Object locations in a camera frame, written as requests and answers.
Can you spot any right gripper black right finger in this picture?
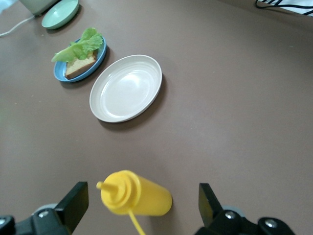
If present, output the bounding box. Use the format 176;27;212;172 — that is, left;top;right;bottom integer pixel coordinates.
194;182;298;235

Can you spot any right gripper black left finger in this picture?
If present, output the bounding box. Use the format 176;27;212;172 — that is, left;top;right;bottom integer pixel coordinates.
0;181;89;235

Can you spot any yellow squeeze bottle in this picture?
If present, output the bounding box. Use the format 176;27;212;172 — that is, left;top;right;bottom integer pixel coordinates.
96;170;173;235

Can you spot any brown bread slice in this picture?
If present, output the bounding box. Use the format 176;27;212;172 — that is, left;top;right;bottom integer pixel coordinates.
65;50;97;79

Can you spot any green lettuce leaf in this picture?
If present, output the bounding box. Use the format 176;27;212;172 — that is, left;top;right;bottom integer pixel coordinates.
51;27;103;63

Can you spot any beige round plate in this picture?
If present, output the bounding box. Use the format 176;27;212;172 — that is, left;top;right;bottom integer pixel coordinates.
89;55;163;123

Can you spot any blue round plate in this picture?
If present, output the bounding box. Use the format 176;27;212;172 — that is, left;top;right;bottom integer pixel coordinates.
53;36;108;83

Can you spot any green round plate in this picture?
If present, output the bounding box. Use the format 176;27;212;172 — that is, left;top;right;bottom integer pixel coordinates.
41;0;80;30

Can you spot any beige chrome toaster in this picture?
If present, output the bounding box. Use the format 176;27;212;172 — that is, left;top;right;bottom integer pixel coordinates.
18;0;62;17

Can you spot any white toaster power cable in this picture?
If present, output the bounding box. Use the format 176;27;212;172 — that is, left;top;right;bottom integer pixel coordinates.
0;14;35;38

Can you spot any black floor cable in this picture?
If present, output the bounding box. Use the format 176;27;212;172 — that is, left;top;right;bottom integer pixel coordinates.
255;0;313;12
281;3;313;17

